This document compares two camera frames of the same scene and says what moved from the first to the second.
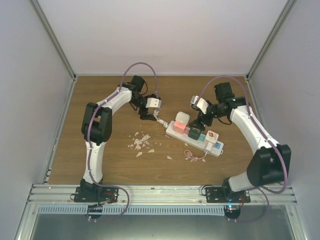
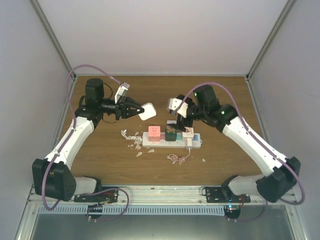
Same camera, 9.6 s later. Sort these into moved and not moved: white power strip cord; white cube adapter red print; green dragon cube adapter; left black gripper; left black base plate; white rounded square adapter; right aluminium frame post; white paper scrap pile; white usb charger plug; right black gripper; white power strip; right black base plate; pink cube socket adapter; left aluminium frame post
Moved: white cube adapter red print; right black gripper; white power strip; white rounded square adapter; white power strip cord; left black gripper; white usb charger plug; green dragon cube adapter; pink cube socket adapter
Not moved: left black base plate; white paper scrap pile; right black base plate; left aluminium frame post; right aluminium frame post
